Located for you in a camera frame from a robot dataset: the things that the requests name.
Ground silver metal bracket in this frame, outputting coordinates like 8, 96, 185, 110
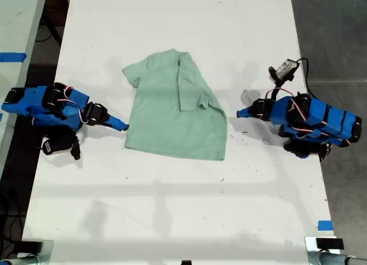
304, 236, 345, 265
16, 239, 55, 265

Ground small black box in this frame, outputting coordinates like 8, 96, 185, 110
315, 237, 345, 251

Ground pale green T-shirt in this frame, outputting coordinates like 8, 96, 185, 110
122, 48, 228, 162

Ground short blue tape square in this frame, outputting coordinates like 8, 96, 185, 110
317, 220, 334, 232

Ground thin black floor cables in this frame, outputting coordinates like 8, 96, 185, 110
0, 187, 26, 252

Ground black camera cable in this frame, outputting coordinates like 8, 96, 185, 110
296, 57, 315, 99

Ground black camera stalk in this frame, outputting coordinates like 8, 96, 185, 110
69, 134, 82, 161
265, 80, 287, 102

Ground black floor cable loop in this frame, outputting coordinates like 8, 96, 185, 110
34, 3, 63, 47

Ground long blue tape strip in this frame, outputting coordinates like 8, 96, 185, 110
0, 52, 28, 63

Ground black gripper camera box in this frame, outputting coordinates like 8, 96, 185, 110
41, 135, 73, 157
268, 58, 300, 84

